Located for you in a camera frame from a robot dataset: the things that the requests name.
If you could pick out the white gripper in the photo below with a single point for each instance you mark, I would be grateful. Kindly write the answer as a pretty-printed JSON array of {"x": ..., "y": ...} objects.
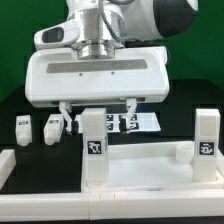
[{"x": 57, "y": 77}]

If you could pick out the white desk tabletop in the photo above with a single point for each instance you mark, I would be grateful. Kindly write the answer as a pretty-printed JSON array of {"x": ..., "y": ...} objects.
[{"x": 151, "y": 167}]

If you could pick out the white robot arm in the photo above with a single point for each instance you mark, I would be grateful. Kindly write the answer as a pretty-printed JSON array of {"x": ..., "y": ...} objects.
[{"x": 104, "y": 54}]

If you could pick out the white marker base sheet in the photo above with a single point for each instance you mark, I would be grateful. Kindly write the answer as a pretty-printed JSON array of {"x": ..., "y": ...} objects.
[{"x": 140, "y": 122}]

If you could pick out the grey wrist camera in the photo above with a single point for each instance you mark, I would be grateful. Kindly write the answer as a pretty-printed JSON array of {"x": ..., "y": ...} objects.
[{"x": 58, "y": 36}]

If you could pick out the white U-shaped fence frame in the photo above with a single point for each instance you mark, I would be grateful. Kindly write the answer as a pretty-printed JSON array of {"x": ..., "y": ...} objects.
[{"x": 112, "y": 205}]

